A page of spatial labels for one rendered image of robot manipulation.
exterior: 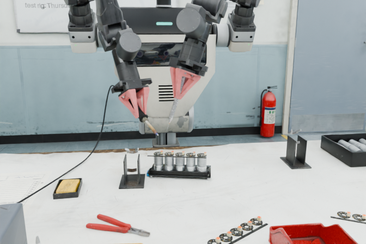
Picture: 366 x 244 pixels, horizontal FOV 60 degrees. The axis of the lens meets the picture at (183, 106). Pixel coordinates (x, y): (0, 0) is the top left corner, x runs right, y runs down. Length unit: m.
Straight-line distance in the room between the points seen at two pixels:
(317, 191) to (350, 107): 3.31
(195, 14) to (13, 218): 0.53
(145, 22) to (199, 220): 0.80
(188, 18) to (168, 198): 0.41
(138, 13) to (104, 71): 2.18
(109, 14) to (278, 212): 0.64
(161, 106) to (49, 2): 2.41
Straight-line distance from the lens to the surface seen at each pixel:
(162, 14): 1.24
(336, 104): 4.02
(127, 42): 0.84
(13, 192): 0.87
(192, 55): 0.80
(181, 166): 0.83
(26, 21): 3.49
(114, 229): 0.65
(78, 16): 1.21
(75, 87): 3.45
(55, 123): 3.58
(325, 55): 3.84
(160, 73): 1.17
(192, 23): 0.74
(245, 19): 1.25
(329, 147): 1.10
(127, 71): 0.89
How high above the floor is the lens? 1.11
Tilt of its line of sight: 13 degrees down
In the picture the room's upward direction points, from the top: straight up
